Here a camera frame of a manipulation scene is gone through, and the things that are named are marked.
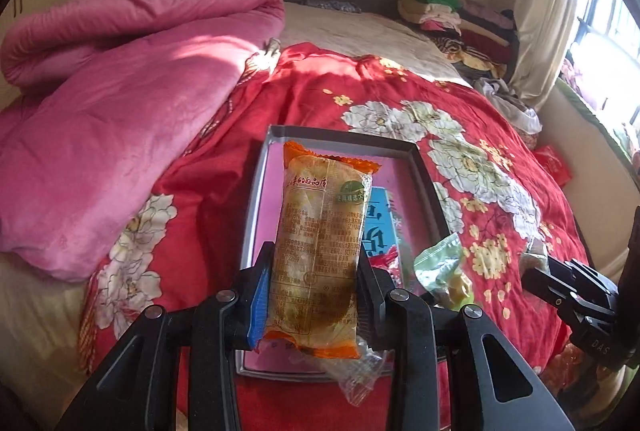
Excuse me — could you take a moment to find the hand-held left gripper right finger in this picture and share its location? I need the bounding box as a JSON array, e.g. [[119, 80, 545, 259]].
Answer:
[[357, 256, 576, 431]]

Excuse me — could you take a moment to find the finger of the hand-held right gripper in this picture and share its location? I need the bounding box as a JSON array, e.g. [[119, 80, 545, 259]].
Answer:
[[521, 267, 616, 327], [547, 258, 618, 300]]

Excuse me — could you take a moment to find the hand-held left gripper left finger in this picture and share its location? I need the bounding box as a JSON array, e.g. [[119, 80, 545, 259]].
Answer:
[[57, 241, 276, 431]]

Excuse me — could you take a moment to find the clear snack packet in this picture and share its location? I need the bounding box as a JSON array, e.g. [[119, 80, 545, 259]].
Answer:
[[320, 343, 388, 409], [520, 238, 551, 269]]

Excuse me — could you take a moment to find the red candy packet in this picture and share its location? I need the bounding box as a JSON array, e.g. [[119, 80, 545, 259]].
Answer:
[[370, 246, 406, 287]]

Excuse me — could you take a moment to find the pale green snack packet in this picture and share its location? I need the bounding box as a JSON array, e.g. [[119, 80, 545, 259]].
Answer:
[[412, 232, 473, 312]]

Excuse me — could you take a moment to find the orange-edged bread packet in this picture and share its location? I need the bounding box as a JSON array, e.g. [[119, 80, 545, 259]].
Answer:
[[262, 140, 381, 359]]

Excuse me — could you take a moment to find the grey shallow cardboard box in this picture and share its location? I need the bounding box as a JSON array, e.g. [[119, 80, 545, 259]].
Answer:
[[232, 124, 451, 384]]

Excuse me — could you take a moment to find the pink and blue book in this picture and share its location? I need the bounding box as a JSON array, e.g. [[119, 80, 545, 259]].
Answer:
[[240, 151, 431, 377]]

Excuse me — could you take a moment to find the red floral blanket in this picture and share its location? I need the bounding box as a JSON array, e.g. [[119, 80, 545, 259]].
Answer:
[[77, 42, 591, 431]]

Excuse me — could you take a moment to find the red plastic bag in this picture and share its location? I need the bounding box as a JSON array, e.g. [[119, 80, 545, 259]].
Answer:
[[532, 145, 573, 187]]

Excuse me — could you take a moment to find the floral fabric basket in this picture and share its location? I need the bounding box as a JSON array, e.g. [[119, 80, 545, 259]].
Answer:
[[520, 124, 543, 153]]

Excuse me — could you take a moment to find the green windowsill mat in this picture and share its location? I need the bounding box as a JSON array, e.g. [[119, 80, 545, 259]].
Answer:
[[555, 78, 640, 162]]

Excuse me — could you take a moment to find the white crumpled cloth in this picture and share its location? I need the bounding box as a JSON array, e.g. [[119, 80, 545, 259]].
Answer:
[[472, 78, 543, 134]]

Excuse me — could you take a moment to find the clothes heap on windowsill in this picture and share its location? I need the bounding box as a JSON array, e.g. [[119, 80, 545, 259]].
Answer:
[[560, 56, 596, 112]]

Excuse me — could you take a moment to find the pink fleece quilt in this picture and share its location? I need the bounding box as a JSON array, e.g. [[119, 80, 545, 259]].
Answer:
[[0, 0, 286, 283]]

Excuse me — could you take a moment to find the window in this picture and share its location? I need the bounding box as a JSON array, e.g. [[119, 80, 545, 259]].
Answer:
[[565, 0, 640, 132]]

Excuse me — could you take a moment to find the white curtain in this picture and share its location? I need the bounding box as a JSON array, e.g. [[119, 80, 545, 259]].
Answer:
[[507, 0, 583, 99]]

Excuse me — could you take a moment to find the stack of folded clothes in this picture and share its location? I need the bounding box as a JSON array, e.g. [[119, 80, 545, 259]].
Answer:
[[397, 0, 521, 79]]

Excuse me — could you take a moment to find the dark patterned cloth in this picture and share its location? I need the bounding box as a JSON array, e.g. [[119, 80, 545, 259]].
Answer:
[[300, 0, 363, 14]]

